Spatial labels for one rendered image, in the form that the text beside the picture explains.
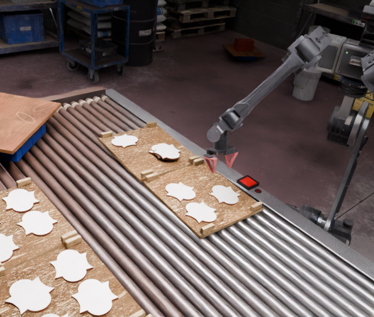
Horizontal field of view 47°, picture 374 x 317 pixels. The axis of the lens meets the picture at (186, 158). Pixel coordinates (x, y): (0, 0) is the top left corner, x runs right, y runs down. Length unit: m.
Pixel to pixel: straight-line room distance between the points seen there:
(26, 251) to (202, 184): 0.79
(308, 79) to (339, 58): 3.27
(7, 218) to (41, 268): 0.30
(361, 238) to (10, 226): 2.54
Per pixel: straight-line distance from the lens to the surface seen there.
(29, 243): 1.62
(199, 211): 1.75
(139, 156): 2.06
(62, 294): 1.45
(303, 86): 5.45
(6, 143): 1.98
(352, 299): 1.65
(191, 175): 1.96
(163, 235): 1.66
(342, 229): 3.00
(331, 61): 2.16
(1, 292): 1.49
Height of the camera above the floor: 2.04
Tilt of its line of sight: 32 degrees down
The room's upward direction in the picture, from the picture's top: 7 degrees clockwise
